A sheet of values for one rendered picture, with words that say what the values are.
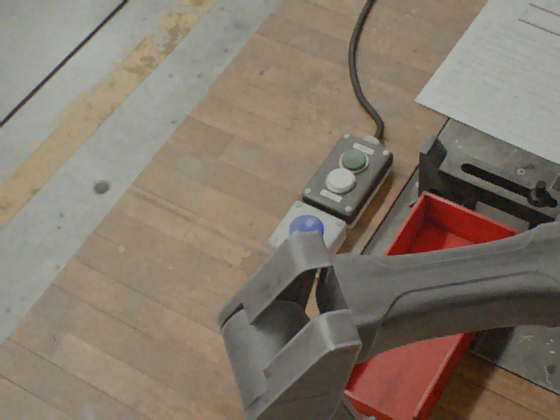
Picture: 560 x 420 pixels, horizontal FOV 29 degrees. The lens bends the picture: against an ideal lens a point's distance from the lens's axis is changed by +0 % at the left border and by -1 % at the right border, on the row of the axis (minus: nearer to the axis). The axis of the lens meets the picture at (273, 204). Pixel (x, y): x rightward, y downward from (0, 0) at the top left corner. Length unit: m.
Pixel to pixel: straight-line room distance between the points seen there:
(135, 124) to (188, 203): 1.29
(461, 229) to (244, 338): 0.54
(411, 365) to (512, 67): 0.45
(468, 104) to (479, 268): 0.66
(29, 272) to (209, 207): 1.15
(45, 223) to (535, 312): 1.82
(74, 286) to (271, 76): 0.38
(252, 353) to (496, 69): 0.77
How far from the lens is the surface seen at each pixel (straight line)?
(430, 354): 1.20
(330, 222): 1.26
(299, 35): 1.48
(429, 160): 1.24
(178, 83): 2.67
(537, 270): 0.77
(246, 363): 0.76
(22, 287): 2.42
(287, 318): 0.77
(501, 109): 1.40
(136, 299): 1.27
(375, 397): 1.17
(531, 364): 1.21
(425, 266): 0.74
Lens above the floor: 1.97
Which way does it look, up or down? 55 degrees down
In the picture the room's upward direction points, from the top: 9 degrees counter-clockwise
